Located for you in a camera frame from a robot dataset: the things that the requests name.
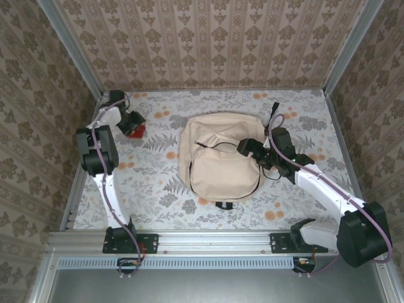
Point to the grey metal panel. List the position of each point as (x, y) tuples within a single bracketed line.
[(214, 287)]

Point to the beige fabric backpack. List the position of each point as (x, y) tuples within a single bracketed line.
[(221, 170)]

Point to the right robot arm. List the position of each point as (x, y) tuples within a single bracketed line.
[(360, 240)]

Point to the aluminium corner post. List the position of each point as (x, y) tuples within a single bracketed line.
[(72, 50), (350, 50)]

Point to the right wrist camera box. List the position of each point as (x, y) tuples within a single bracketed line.
[(267, 144)]

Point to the red wallet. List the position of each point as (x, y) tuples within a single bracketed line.
[(139, 133)]

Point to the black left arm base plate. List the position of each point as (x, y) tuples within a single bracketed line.
[(151, 243)]

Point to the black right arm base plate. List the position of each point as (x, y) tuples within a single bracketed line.
[(277, 243)]

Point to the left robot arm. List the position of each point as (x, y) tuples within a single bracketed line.
[(94, 151)]

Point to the aluminium side rail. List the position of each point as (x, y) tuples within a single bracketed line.
[(74, 189), (341, 132)]

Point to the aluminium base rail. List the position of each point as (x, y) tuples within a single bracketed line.
[(214, 241)]

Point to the floral tablecloth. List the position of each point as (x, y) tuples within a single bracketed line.
[(158, 189)]

